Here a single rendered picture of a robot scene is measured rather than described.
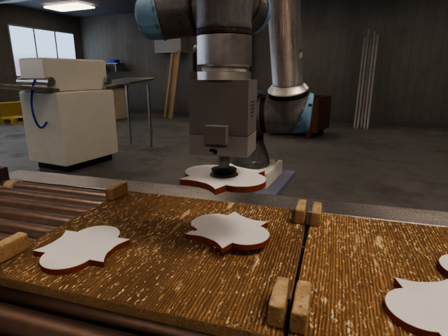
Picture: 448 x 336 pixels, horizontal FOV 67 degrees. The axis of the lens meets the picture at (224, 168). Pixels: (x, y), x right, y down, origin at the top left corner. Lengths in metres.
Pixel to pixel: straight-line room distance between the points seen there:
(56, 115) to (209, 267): 4.17
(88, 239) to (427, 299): 0.46
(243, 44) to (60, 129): 4.17
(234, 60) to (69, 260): 0.35
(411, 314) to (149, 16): 0.55
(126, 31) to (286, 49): 11.04
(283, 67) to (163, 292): 0.69
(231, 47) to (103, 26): 12.05
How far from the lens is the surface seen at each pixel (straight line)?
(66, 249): 0.56
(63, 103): 4.54
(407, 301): 0.46
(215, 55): 0.46
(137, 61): 11.63
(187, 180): 0.49
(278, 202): 0.78
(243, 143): 0.46
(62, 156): 4.63
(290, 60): 0.96
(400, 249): 0.59
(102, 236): 0.58
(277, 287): 0.40
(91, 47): 12.84
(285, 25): 0.94
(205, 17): 0.47
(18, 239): 0.59
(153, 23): 0.62
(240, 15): 0.47
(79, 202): 0.84
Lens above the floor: 1.19
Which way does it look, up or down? 15 degrees down
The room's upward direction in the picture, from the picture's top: straight up
